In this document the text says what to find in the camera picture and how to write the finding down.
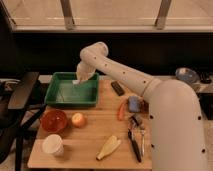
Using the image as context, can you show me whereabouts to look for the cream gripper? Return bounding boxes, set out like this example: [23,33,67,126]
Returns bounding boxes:
[76,61,95,82]

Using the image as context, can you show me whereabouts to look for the small grey towel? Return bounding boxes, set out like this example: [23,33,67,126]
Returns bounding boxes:
[72,80,82,85]

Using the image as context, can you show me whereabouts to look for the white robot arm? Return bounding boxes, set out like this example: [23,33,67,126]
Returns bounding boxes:
[77,42,208,171]

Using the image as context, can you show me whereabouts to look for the green plastic tray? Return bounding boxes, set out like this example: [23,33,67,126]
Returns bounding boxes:
[45,72,99,108]

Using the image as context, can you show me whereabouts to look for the black rectangular bar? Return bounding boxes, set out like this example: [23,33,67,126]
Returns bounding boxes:
[111,81,125,96]

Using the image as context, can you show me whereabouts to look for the red yellow apple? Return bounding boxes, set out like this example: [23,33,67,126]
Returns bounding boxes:
[71,113,87,128]

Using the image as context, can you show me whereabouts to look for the orange carrot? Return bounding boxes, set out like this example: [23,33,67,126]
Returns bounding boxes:
[117,99,127,121]

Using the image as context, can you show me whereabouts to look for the orange plastic bowl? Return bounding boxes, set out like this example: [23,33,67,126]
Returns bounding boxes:
[40,109,68,133]

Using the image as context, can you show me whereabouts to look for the blue sponge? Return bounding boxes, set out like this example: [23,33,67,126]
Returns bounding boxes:
[128,96,141,113]

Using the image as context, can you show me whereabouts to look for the wooden board table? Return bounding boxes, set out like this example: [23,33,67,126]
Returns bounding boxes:
[28,80,152,171]

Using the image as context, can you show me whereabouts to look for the white paper cup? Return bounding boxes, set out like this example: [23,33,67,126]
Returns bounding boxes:
[42,134,64,156]

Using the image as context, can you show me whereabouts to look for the grey blue round object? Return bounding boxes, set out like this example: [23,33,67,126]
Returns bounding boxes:
[175,67,199,84]

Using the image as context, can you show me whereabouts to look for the black handled tongs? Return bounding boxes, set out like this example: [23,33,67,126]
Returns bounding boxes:
[128,114,145,163]

